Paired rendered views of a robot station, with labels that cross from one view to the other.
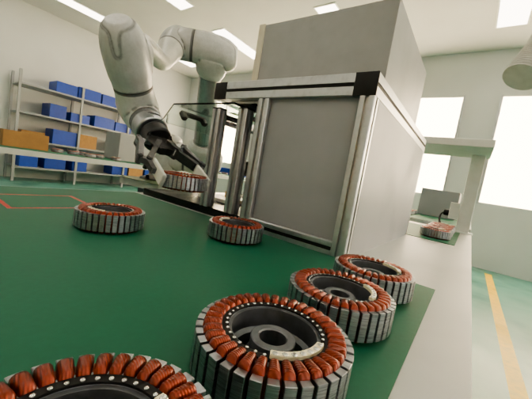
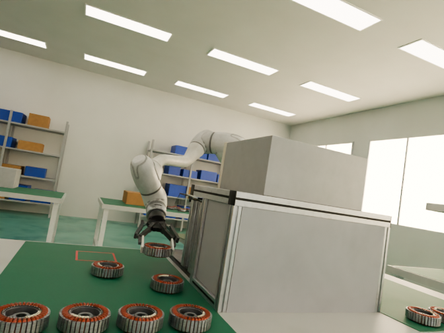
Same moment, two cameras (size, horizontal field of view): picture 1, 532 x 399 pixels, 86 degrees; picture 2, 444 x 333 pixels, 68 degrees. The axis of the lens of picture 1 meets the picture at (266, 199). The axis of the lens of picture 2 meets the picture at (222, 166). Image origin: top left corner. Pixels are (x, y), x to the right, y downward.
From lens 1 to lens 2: 0.76 m
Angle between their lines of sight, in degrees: 33
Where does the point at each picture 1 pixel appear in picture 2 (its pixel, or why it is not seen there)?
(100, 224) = (97, 272)
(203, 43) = (217, 142)
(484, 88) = not seen: outside the picture
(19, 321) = (40, 300)
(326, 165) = (220, 246)
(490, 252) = not seen: outside the picture
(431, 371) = not seen: outside the picture
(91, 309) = (59, 301)
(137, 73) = (147, 184)
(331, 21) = (248, 145)
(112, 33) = (133, 167)
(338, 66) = (249, 176)
